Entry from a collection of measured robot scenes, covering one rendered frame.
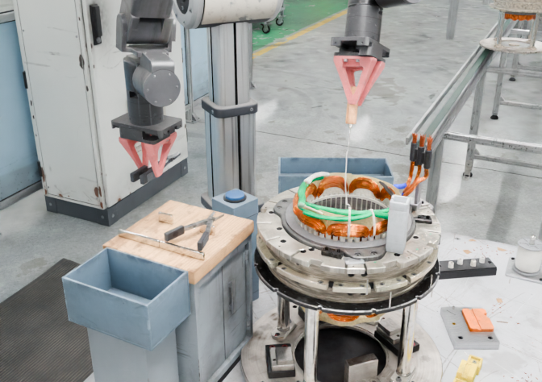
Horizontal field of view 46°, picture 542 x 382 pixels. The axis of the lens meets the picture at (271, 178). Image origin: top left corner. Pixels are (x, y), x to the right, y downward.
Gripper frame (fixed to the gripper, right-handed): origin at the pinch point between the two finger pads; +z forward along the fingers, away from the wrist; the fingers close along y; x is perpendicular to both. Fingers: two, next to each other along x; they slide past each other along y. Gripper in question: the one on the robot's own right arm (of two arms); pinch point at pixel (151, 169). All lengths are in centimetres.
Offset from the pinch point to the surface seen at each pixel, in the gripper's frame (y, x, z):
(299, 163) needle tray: 8.5, 43.3, 14.2
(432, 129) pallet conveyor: 13, 160, 45
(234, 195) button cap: 2.9, 22.9, 14.6
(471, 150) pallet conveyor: 10, 295, 105
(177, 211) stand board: -1.3, 8.3, 12.4
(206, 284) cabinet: 12.4, -3.3, 17.7
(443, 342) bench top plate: 48, 29, 41
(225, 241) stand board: 12.8, 2.7, 12.2
